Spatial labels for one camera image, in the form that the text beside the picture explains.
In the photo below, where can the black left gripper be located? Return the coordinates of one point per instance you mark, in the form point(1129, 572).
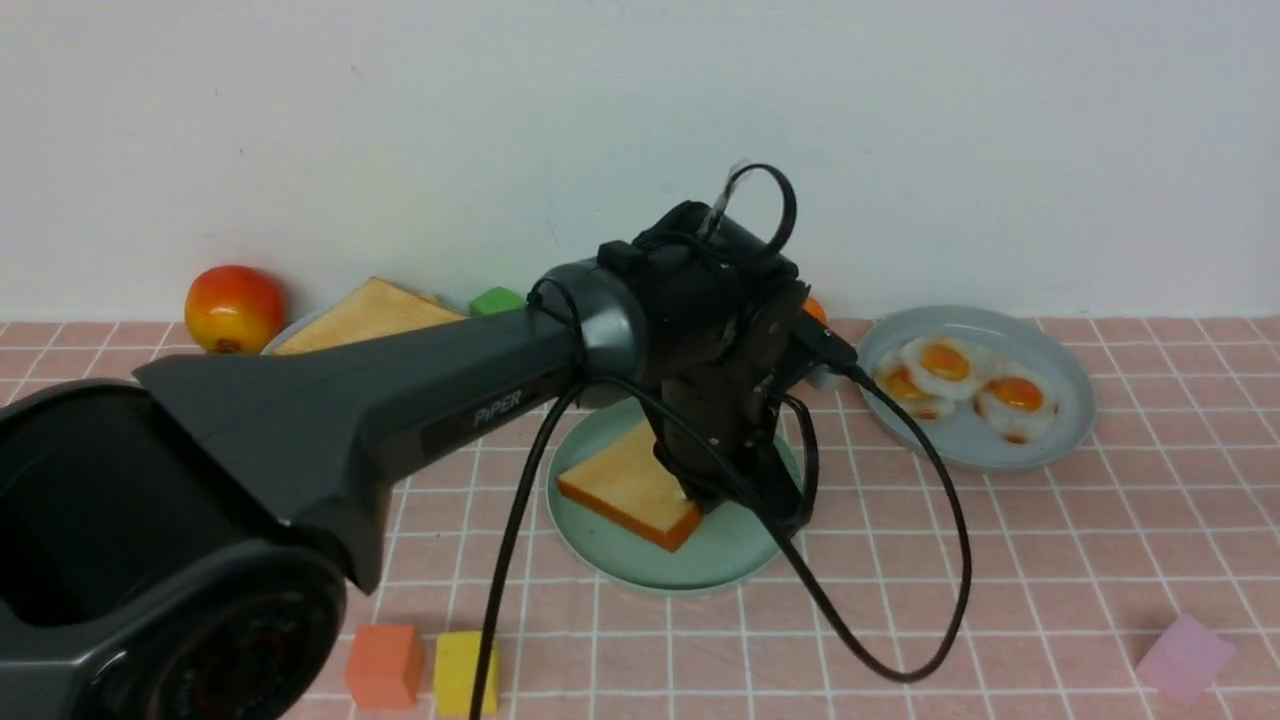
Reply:
point(718, 314)

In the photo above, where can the red yellow apple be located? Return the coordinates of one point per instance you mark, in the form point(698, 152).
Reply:
point(235, 309)

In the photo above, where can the orange cube block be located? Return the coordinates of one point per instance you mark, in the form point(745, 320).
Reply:
point(385, 666)

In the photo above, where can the grey toast plate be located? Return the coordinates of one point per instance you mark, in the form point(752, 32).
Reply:
point(306, 334)

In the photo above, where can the orange fruit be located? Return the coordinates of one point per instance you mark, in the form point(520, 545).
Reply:
point(813, 308)

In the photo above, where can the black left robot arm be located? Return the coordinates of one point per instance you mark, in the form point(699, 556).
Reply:
point(179, 546)

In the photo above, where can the green cube block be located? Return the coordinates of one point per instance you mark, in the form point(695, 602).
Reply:
point(496, 300)

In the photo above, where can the toast slice of stack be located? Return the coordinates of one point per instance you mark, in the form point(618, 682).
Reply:
point(381, 308)

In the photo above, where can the grey egg plate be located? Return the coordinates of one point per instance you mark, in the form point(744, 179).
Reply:
point(966, 439)

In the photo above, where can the pink checked tablecloth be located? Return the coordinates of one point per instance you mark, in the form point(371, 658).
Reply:
point(1169, 508)

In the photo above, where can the yellow cube block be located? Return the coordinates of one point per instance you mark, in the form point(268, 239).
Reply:
point(454, 673)

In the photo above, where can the pink cube block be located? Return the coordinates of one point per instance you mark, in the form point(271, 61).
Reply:
point(1185, 661)

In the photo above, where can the green centre plate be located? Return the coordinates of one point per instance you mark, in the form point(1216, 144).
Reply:
point(730, 547)

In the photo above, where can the fried egg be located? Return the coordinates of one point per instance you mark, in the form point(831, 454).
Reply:
point(945, 367)
point(894, 379)
point(1019, 405)

